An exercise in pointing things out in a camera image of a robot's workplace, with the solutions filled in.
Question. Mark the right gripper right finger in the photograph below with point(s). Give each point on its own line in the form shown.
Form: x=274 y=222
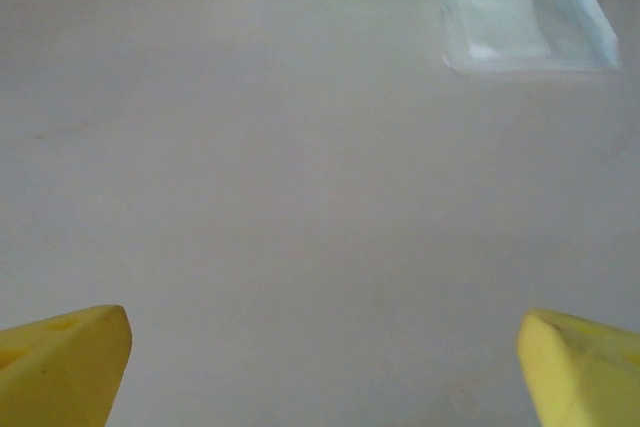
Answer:
x=585 y=377

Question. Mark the flat clear plastic sachet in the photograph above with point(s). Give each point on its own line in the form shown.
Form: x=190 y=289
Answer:
x=525 y=27

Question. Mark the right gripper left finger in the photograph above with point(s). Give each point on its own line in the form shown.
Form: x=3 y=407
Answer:
x=60 y=372

